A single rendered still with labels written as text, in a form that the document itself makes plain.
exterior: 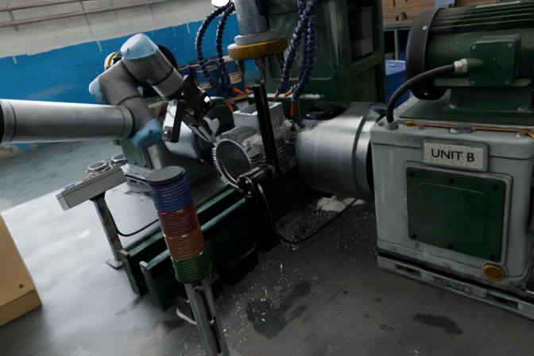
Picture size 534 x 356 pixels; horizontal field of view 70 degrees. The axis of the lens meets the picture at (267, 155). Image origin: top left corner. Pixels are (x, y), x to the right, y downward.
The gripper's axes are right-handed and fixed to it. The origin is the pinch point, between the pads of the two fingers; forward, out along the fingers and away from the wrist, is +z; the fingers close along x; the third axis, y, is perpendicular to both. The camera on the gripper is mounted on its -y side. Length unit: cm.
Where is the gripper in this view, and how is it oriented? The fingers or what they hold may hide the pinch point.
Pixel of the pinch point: (210, 141)
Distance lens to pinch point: 113.2
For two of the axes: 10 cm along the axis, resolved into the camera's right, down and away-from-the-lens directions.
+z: 4.7, 6.0, 6.5
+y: 4.7, -7.9, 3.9
